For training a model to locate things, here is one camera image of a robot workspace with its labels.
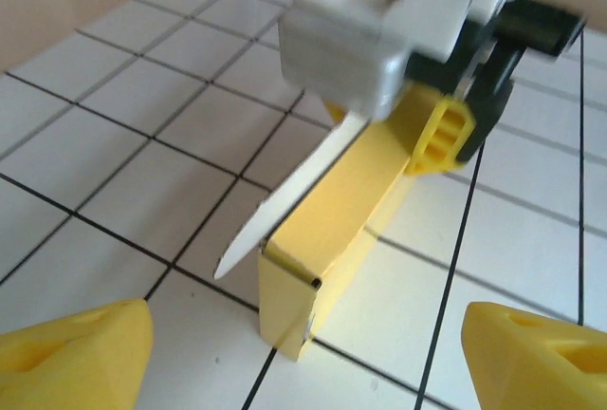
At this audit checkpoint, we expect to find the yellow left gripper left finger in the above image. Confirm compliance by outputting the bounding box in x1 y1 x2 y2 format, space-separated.
0 298 156 410

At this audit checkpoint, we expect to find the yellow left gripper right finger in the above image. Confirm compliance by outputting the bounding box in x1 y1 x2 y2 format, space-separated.
462 300 607 410

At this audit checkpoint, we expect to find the yellow and white paper box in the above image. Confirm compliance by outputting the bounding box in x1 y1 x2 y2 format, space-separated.
212 84 421 364

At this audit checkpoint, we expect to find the white gridded table mat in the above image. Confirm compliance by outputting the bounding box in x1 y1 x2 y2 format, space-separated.
0 0 607 410

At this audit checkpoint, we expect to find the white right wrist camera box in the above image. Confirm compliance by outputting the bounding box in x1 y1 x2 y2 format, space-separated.
277 0 516 122

